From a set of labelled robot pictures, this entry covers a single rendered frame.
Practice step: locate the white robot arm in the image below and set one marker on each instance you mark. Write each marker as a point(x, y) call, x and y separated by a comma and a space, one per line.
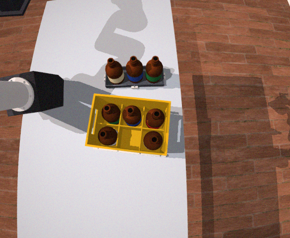
point(16, 94)

